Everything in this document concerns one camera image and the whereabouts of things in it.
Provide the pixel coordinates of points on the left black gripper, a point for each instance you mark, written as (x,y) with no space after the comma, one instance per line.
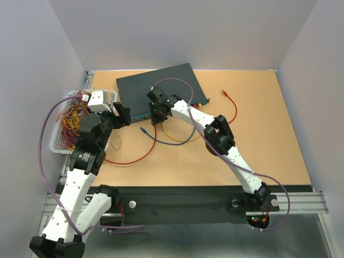
(121,120)

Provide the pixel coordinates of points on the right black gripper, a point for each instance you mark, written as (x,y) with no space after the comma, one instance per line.
(156,118)

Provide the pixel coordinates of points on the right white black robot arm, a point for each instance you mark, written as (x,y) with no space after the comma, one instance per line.
(218,137)

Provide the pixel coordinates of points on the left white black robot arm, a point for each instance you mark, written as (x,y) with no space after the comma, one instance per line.
(70,225)

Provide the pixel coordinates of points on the white perforated plastic basket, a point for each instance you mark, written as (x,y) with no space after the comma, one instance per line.
(65,135)

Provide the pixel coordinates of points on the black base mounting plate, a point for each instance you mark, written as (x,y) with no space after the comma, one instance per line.
(185,205)

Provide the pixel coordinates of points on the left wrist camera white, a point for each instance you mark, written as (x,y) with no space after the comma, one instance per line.
(100,100)

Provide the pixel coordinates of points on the dark blue network switch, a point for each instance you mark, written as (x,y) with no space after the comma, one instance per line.
(133,90)

